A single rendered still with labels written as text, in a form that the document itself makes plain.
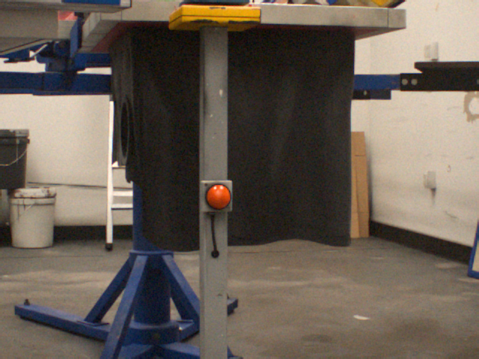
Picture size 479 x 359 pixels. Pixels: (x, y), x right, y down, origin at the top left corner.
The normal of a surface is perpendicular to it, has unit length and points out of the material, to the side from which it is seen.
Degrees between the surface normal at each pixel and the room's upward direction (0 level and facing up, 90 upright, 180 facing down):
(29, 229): 94
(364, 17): 90
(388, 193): 90
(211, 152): 90
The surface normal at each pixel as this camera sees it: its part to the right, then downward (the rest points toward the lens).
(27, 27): 0.46, 0.05
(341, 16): 0.22, 0.05
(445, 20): -0.97, 0.01
